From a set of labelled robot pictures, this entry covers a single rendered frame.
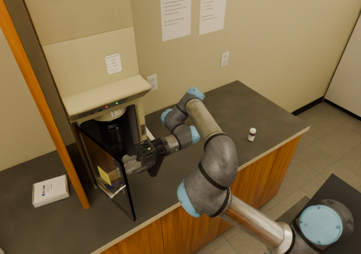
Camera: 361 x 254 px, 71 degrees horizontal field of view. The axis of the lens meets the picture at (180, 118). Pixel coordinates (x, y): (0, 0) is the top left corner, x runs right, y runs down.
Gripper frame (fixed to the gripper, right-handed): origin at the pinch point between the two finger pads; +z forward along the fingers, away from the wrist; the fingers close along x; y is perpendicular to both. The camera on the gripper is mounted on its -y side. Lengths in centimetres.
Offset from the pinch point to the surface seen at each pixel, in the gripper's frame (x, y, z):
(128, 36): -25, 40, -20
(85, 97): -20.2, 23.1, 1.6
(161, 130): -45, -34, -42
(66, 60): -24.9, 36.4, 3.4
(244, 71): -68, -30, -136
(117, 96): -14.2, 23.1, -8.8
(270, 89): -69, -65, -181
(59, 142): -16.0, 10.7, 15.3
